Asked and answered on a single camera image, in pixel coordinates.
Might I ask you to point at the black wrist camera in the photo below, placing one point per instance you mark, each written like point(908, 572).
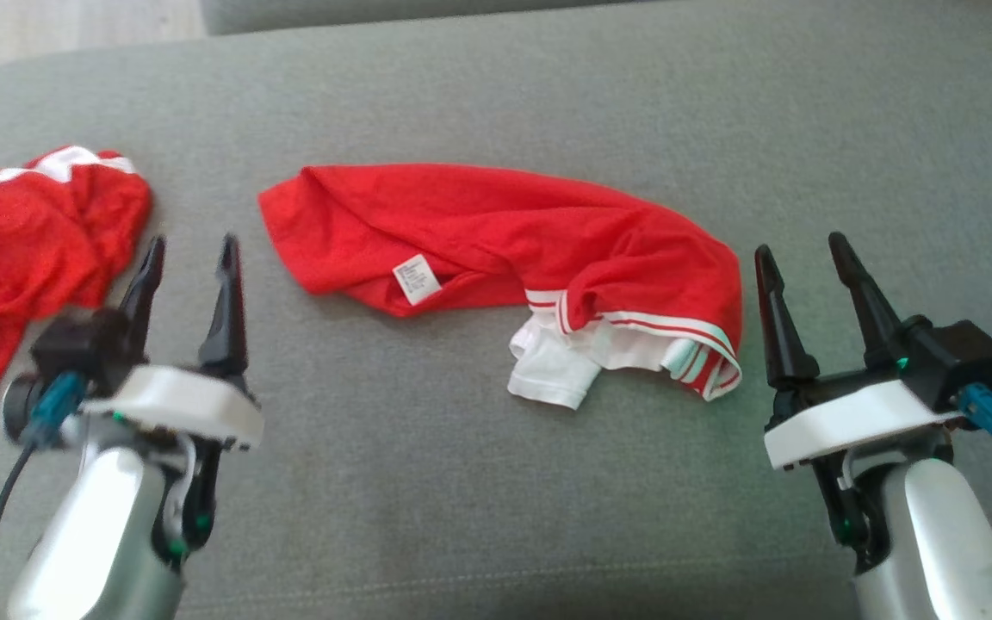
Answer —
point(83, 344)
point(961, 353)

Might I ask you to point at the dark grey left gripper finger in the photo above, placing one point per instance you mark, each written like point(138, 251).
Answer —
point(141, 293)
point(227, 319)

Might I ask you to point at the red jersey with white trim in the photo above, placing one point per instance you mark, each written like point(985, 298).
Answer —
point(505, 224)

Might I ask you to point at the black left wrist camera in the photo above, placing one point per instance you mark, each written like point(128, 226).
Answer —
point(83, 344)

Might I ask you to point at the grey sofa seat cushion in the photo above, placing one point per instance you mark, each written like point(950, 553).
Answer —
point(375, 13)

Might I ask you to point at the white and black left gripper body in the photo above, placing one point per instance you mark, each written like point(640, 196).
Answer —
point(177, 400)

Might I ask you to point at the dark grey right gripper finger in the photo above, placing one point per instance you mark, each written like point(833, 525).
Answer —
point(780, 336)
point(871, 310)

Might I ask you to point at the red shorts with white band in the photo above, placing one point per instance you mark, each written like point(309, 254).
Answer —
point(22, 250)

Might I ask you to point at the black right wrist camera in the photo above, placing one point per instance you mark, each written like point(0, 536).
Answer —
point(961, 353)

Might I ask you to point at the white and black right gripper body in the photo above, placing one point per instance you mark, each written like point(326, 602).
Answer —
point(858, 418)

